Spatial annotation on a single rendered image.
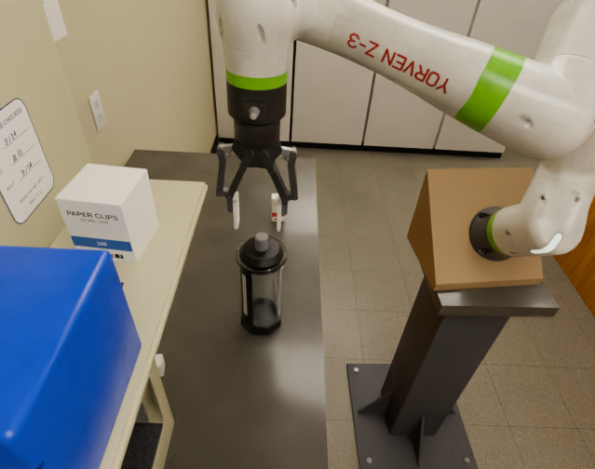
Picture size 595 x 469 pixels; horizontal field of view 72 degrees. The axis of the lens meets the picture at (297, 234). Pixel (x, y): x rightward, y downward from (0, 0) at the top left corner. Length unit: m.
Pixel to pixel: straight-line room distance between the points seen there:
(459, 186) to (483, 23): 2.38
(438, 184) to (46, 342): 1.07
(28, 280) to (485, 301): 1.10
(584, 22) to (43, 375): 0.74
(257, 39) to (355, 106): 2.89
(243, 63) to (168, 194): 0.25
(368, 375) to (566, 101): 1.61
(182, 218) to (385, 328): 1.93
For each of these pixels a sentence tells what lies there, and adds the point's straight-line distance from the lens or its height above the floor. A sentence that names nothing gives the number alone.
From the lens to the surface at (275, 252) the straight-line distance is 0.83.
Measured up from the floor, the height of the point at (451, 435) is 0.01.
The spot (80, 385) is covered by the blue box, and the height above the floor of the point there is 1.57.
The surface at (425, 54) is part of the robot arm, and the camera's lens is 0.66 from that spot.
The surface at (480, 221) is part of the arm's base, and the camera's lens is 1.18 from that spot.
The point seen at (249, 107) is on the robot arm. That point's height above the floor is 1.50.
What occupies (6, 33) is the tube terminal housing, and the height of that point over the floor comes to 1.66.
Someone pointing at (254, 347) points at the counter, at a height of 0.94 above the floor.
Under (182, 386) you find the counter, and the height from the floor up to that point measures 0.94.
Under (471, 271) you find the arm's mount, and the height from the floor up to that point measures 0.99.
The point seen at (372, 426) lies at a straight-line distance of 1.95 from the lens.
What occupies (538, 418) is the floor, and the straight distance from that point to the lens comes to 2.27.
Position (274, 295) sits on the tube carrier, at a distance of 0.90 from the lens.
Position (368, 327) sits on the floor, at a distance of 2.24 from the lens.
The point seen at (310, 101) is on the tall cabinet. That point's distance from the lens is 3.42.
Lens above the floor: 1.75
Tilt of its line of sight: 41 degrees down
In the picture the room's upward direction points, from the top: 4 degrees clockwise
